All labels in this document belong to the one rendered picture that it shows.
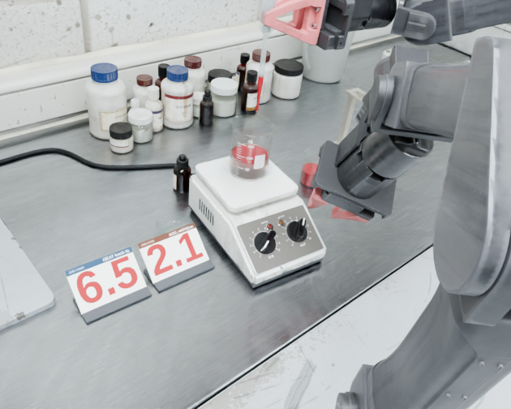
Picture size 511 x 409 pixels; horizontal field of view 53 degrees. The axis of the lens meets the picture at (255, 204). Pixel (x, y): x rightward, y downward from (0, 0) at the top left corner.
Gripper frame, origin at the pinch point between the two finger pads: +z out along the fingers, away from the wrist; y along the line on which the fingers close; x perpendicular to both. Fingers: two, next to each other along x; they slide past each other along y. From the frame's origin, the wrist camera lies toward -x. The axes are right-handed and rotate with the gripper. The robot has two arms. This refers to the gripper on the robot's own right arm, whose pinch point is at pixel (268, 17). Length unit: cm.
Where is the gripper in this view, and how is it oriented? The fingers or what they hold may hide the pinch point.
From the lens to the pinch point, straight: 67.7
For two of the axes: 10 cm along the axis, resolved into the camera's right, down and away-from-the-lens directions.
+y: 5.3, 5.7, -6.3
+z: -8.4, 2.5, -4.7
